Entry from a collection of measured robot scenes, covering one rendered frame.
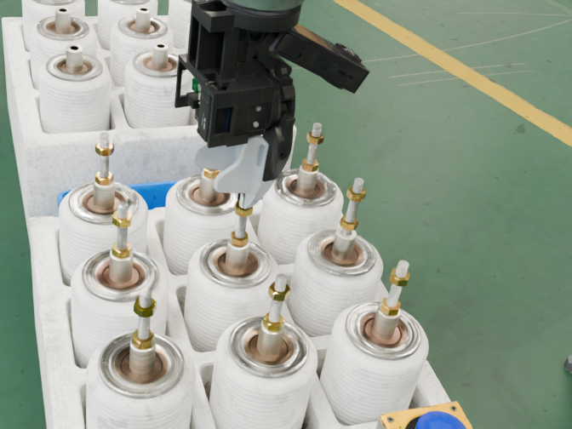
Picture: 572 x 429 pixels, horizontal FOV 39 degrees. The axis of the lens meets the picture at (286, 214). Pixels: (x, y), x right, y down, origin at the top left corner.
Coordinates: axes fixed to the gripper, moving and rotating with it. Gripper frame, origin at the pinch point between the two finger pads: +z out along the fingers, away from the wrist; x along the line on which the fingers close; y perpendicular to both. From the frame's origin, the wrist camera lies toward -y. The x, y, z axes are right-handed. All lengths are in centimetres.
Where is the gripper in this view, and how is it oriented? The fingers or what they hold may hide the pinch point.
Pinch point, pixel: (251, 191)
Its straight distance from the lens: 79.0
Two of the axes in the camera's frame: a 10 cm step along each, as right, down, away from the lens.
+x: 5.0, 5.9, -6.4
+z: -1.5, 7.8, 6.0
